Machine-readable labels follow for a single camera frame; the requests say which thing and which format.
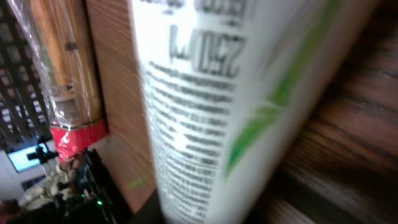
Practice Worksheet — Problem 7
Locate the white gold-capped cream tube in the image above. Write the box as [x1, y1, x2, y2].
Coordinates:
[129, 0, 377, 223]

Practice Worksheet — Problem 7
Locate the orange spaghetti packet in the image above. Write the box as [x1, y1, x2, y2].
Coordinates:
[8, 0, 107, 161]

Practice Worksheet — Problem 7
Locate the grey plastic shopping basket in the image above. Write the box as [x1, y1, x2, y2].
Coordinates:
[1, 0, 51, 152]

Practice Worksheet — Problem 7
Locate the computer monitor in background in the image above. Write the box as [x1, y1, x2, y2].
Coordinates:
[7, 143, 49, 173]

